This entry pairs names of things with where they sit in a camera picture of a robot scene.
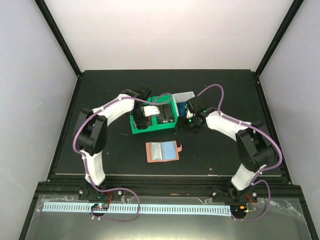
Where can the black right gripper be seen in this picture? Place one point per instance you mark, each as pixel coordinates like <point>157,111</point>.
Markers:
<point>181,124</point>

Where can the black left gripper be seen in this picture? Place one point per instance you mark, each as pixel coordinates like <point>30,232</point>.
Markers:
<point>141,124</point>

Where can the tan leather card holder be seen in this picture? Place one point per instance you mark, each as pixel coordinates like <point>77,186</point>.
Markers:
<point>160,152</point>

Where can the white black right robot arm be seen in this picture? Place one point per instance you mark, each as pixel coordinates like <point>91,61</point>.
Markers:
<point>258,152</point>

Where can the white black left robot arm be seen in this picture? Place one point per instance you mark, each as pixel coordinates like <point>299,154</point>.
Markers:
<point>91,128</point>

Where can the blue card stack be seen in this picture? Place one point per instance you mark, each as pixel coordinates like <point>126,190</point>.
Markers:
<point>182,109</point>

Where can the black vip card stack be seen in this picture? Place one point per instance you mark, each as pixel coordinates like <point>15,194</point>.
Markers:
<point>166,115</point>

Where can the left green plastic bin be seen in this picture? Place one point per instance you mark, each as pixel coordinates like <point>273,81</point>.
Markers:
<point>133,126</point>

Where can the green plastic bin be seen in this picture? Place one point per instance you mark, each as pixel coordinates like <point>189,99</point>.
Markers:
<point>133,126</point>
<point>165,99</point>

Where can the middle green plastic bin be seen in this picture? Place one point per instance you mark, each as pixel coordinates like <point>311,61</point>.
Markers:
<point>165,99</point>

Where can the white plastic bin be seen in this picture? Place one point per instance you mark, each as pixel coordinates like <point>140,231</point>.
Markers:
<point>177,98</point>

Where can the left controller board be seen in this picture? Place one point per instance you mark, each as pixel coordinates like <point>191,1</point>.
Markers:
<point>99,207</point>

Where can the controller board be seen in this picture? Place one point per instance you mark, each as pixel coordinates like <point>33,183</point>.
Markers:
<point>239,209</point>
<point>99,207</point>

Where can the right controller board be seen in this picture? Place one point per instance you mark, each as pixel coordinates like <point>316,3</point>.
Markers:
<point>239,209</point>

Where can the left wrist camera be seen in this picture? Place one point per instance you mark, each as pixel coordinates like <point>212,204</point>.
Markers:
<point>151,110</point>

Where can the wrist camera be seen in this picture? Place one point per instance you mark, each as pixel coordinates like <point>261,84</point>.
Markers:
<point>194,106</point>
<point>151,110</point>

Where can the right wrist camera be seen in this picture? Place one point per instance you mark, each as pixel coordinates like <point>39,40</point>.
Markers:
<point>194,106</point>

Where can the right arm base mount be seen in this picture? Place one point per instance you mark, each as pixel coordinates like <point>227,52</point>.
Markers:
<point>231,195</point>

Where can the white slotted cable duct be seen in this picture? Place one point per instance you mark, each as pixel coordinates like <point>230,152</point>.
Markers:
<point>154,209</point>

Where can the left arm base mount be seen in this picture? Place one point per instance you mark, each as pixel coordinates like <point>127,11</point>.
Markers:
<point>88,193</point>

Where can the black frame post right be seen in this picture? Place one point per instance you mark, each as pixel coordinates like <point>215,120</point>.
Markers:
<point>282,29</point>

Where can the black frame post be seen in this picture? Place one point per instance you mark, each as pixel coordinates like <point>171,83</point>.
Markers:
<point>282,29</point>
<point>48,17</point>

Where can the black frame post left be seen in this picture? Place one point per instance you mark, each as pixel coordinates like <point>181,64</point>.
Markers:
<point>48,17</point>

